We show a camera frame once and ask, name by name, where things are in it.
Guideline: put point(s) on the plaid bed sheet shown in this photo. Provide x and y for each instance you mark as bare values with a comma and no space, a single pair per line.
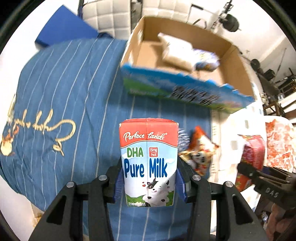
227,132

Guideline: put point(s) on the blue foam mat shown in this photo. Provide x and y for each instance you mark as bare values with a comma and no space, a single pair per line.
63,26

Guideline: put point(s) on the red snack packet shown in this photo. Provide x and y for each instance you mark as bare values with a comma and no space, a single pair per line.
253,154

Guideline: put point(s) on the white ONMAX pouch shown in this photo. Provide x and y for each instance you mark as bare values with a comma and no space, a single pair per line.
177,52

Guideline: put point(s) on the orange floral blanket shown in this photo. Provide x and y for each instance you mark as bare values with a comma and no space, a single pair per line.
280,143

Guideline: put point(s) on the blue tissue pack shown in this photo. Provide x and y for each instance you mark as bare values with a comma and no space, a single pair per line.
205,60

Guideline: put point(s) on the right white padded chair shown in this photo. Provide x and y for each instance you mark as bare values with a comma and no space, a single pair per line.
174,10

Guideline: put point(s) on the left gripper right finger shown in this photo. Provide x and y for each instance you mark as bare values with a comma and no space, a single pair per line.
235,218

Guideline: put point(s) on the blue white rope ball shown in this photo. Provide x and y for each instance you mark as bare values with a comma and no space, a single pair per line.
183,140

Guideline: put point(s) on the milk carton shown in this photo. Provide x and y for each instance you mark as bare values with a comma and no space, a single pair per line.
149,153

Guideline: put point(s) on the white padded chair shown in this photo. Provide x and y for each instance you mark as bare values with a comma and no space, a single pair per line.
115,17
174,10

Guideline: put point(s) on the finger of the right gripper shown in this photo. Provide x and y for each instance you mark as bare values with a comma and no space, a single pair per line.
251,172

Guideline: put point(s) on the white weight bench rack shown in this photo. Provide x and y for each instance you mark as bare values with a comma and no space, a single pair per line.
226,20

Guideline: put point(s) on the blue striped bed cover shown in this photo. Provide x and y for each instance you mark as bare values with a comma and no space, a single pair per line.
69,103

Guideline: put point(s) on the cardboard box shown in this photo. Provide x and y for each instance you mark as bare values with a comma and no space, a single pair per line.
228,88

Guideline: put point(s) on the dark blue cloth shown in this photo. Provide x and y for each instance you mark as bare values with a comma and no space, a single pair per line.
105,35

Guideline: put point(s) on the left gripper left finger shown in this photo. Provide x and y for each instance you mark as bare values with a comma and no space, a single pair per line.
63,219

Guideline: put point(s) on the orange panda snack bag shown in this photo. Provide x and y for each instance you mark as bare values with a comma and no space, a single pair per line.
200,152

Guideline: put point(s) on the left white padded chair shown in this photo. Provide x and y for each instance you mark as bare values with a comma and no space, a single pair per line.
115,17

